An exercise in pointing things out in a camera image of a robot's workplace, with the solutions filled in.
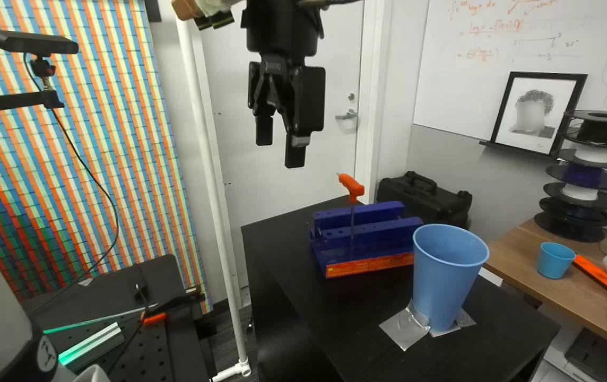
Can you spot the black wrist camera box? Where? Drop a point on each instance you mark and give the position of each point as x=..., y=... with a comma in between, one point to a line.
x=309, y=98

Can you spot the black framed picture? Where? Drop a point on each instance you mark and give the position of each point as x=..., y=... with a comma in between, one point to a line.
x=535, y=112

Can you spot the black carrying case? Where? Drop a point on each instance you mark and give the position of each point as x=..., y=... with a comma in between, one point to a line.
x=427, y=201

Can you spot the white vertical pole stand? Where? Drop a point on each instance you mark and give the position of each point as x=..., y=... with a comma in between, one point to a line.
x=213, y=177

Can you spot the large blue plastic cup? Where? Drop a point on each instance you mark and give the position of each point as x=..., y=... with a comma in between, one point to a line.
x=446, y=265

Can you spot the black side camera on arm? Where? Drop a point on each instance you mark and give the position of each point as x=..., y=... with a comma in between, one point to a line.
x=42, y=47

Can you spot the green lit metal bar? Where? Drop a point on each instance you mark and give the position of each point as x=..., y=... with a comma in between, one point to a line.
x=96, y=344

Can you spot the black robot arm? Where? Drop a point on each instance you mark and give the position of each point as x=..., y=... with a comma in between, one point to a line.
x=286, y=35

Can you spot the stack of filament spools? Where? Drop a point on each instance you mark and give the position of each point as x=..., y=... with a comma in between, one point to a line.
x=577, y=201

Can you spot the blue slotted platform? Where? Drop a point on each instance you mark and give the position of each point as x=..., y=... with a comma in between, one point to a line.
x=362, y=238

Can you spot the wooden side table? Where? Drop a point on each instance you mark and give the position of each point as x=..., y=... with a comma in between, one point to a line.
x=578, y=295

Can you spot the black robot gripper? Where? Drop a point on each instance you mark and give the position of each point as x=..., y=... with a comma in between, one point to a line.
x=270, y=92

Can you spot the silver door handle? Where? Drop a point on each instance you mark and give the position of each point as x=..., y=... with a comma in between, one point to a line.
x=352, y=113

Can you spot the small blue cup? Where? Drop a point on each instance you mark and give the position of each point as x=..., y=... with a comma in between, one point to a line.
x=554, y=259

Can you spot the black optical breadboard table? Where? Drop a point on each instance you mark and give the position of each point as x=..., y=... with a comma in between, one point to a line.
x=137, y=323

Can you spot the orange handled pin object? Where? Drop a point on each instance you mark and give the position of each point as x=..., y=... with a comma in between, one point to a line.
x=355, y=189

